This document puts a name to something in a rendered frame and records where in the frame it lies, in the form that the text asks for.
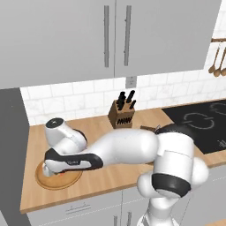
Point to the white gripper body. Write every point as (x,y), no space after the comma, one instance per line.
(48,170)

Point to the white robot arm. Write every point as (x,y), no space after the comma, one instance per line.
(129,147)

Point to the red meat piece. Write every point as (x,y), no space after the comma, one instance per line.
(61,173)

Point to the round wooden plate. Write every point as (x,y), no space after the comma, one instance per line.
(56,183)

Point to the narrow grey drawer front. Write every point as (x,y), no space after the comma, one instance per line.
(131,195)

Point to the wooden knife block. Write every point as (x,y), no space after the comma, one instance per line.
(121,117)

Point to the tall grey cabinet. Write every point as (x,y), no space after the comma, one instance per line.
(11,153)

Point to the grey base cupboard door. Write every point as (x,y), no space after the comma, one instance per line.
(103,220)
(135,216)

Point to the black hob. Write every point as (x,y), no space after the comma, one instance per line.
(203,123)

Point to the grey cabinet front under hob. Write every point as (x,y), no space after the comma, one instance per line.
(209,200)

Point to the hanging wooden spoon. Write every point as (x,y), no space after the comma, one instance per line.
(212,68)
(224,70)
(217,72)

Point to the grey wall socket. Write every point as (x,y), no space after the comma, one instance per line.
(131,82)

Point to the grey wall cupboard door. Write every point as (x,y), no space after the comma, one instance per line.
(53,38)
(167,32)

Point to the wooden tool rail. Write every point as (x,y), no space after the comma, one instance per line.
(219,40)

